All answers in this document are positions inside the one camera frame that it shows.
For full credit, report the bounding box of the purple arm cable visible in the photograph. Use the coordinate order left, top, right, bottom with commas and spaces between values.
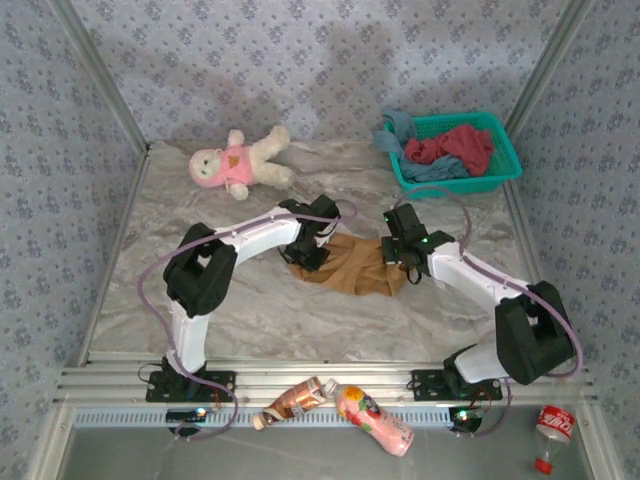
394, 185, 585, 440
137, 199, 359, 444

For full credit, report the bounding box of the teal plastic basket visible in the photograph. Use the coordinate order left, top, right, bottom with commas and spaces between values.
387, 111, 524, 199

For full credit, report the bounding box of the brown drink bottle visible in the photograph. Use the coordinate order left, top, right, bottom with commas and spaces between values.
251, 375, 329, 431

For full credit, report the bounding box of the pink drink bottle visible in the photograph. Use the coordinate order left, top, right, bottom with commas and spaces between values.
324, 378, 416, 457

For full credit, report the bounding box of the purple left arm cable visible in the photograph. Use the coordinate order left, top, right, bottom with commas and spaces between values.
137, 199, 359, 444

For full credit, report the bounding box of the aluminium frame post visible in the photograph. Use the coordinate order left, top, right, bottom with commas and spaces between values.
502, 0, 599, 134
47, 0, 154, 156

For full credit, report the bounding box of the brown tank top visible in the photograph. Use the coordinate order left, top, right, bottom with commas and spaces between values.
287, 230, 409, 299

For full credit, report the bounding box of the small circuit board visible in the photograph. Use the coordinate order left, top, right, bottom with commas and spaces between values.
448, 405, 485, 432
165, 407, 209, 424

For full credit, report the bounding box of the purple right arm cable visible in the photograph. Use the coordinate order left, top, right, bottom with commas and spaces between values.
394, 185, 585, 440

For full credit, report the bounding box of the grey slotted cable duct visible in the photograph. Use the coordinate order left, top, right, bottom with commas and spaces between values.
72, 405, 454, 430

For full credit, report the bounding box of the blue tank top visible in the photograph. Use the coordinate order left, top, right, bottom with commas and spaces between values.
373, 108, 471, 184

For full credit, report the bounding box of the white teddy bear pink hoodie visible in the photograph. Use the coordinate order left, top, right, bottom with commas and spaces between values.
188, 124, 295, 202

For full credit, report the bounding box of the aluminium frame leg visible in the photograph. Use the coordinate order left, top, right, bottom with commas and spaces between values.
24, 405, 76, 480
574, 405, 624, 480

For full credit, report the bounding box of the red tank top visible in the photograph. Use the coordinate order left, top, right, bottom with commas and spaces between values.
403, 124, 496, 177

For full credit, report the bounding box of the aluminium mounting rail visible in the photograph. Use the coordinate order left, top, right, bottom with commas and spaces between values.
52, 349, 599, 407

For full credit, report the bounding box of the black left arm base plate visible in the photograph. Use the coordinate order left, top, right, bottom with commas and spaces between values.
145, 368, 237, 403

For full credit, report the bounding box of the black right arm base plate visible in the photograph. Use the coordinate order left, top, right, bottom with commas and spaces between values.
409, 368, 504, 401

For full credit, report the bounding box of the empty cola bottle red cap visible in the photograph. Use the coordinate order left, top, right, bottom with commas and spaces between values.
533, 403, 577, 475

